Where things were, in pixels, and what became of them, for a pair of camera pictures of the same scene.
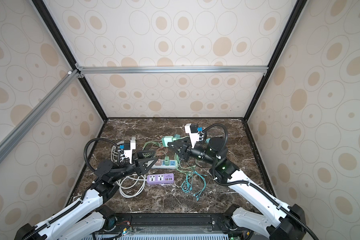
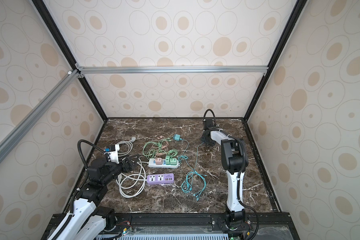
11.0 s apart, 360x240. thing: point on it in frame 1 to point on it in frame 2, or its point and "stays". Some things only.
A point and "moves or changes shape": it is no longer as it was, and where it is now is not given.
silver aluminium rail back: (234, 69) stays
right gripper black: (186, 153) to (204, 138)
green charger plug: (165, 139) moves or changes shape
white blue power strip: (172, 164) stays
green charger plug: (167, 160) stays
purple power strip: (159, 179) stays
